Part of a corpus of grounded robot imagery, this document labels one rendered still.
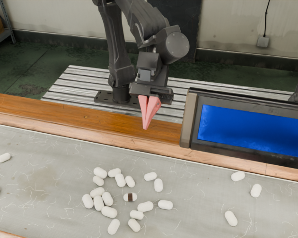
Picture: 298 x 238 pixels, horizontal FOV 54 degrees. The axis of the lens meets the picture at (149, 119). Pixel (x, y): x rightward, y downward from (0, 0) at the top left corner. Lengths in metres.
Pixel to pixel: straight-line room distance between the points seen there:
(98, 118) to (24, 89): 1.69
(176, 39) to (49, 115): 0.46
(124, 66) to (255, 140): 0.66
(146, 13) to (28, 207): 0.53
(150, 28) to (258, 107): 0.41
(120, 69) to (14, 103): 0.35
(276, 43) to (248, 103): 2.33
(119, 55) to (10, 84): 1.75
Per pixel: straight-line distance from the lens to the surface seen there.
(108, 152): 0.80
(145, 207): 0.67
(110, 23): 0.94
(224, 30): 2.62
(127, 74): 0.98
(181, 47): 0.66
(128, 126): 0.84
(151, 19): 0.73
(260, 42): 2.63
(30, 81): 2.60
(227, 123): 0.38
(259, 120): 0.38
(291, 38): 2.69
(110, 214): 0.67
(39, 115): 0.93
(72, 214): 0.70
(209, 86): 1.18
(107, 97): 1.09
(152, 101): 0.67
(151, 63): 0.62
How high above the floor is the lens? 1.32
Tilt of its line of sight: 41 degrees down
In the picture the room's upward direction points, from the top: straight up
